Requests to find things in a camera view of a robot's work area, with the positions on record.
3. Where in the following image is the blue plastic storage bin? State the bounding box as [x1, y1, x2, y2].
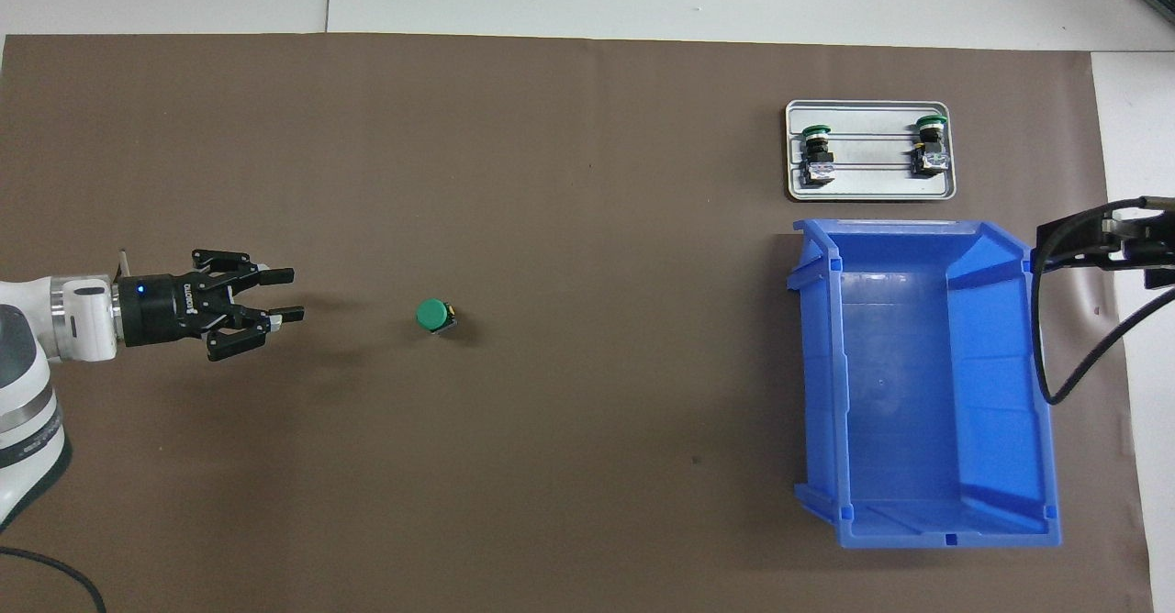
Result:
[787, 218, 1063, 550]

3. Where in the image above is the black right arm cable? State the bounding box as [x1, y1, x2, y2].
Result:
[1030, 195, 1175, 405]

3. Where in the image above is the grey metal tray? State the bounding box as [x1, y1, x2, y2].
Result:
[785, 99, 957, 202]

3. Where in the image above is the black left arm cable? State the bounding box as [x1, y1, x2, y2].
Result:
[0, 545, 106, 613]

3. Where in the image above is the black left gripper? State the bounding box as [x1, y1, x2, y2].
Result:
[115, 249, 306, 362]

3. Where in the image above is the green push button switch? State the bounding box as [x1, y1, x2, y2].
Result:
[909, 115, 949, 178]
[415, 298, 458, 337]
[797, 124, 838, 187]

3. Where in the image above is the brown paper table mat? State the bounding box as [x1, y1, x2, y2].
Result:
[0, 33, 1156, 613]

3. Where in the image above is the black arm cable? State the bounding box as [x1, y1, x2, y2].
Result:
[1030, 195, 1175, 405]
[0, 545, 106, 613]

